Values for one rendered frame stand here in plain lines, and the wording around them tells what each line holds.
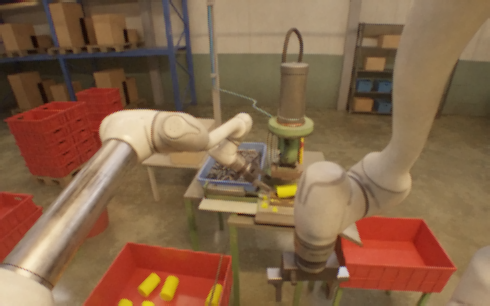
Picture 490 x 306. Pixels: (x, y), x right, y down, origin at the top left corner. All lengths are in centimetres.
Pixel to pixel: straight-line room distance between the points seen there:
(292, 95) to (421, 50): 84
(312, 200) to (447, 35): 31
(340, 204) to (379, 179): 11
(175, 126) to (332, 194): 44
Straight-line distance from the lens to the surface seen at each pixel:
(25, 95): 855
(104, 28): 641
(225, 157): 127
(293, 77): 109
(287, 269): 62
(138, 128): 76
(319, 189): 45
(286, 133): 111
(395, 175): 54
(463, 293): 53
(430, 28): 31
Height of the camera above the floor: 189
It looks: 27 degrees down
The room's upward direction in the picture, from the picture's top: 1 degrees counter-clockwise
